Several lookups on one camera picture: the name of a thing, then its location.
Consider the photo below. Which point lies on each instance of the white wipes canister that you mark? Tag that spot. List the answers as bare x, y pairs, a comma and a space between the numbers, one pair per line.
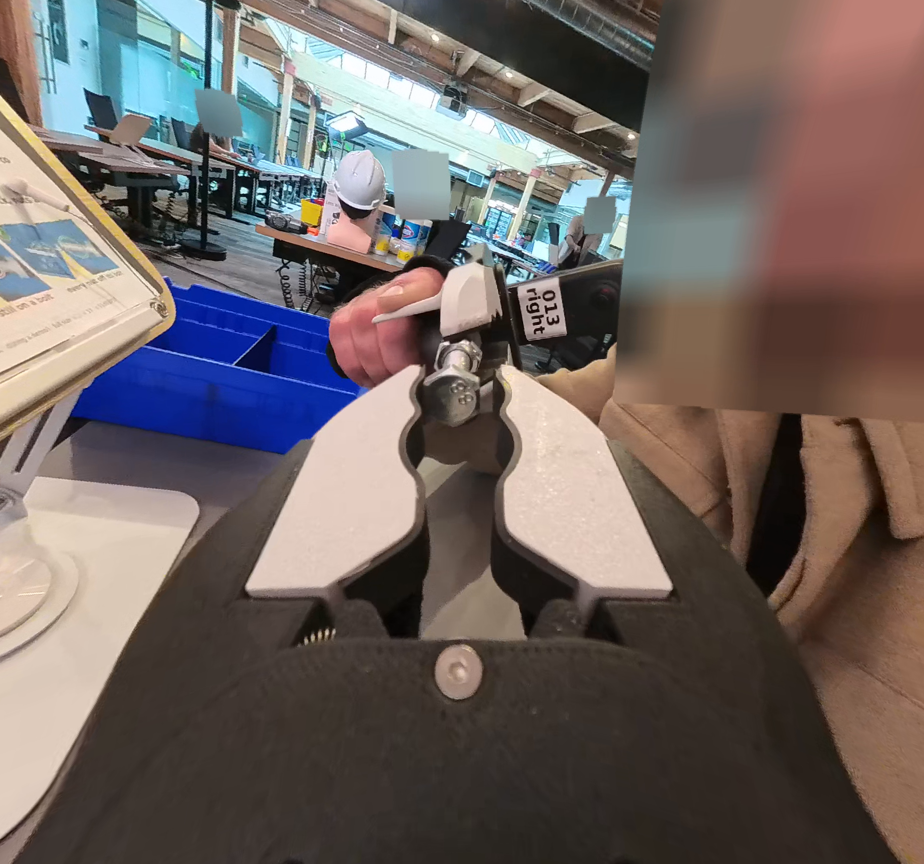
384, 232
408, 239

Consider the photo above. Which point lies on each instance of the person's right hand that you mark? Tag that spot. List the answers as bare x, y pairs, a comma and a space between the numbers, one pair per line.
368, 344

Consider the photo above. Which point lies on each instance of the white hard hat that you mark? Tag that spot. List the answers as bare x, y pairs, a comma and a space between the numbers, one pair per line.
359, 182

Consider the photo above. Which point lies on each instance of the long white office table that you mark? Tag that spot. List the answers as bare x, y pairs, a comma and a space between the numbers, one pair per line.
520, 257

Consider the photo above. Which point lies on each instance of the wooden work table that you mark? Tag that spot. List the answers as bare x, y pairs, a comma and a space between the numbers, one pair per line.
325, 247

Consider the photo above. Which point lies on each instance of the steel hex bolt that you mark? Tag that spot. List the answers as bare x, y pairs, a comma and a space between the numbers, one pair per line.
449, 398

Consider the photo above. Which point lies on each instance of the wooden support post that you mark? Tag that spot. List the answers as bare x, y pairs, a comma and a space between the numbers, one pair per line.
18, 48

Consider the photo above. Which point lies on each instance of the black power tool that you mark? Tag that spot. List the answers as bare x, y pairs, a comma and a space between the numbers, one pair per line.
281, 223

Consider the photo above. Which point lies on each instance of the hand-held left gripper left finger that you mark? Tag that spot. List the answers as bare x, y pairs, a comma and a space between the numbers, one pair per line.
346, 510

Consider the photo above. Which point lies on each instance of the wall monitor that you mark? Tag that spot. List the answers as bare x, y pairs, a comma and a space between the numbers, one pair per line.
348, 124

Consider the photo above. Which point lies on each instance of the printed instruction sign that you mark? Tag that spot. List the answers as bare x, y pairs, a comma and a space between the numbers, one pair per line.
58, 301

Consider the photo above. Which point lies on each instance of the yellow box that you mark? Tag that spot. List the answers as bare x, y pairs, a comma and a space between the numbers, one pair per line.
310, 210

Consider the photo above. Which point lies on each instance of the long blue plastic bin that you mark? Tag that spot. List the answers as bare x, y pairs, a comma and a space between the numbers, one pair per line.
180, 402

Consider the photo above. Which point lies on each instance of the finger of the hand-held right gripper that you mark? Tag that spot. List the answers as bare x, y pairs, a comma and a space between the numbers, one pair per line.
473, 297

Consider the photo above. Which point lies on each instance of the person's black inner garment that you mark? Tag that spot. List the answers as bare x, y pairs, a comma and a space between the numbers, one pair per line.
776, 503

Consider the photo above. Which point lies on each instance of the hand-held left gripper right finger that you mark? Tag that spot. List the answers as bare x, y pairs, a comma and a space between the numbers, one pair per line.
577, 510

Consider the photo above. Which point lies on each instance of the clear sign stand white base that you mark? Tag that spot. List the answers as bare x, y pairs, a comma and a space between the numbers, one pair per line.
108, 553

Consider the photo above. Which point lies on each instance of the person's beige coat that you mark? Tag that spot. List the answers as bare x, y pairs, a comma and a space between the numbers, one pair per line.
852, 589

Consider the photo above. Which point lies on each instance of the pink mannequin head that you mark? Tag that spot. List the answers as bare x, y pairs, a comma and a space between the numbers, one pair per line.
346, 232

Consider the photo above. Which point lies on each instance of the wooden office table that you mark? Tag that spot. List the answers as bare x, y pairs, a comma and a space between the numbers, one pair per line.
144, 156

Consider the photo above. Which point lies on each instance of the black office chair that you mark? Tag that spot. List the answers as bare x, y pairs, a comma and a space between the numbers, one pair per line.
101, 109

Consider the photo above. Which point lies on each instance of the grey desk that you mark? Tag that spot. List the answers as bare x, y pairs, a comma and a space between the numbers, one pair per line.
130, 460

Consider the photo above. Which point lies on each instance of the person's right forearm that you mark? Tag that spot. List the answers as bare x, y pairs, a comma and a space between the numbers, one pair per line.
577, 387

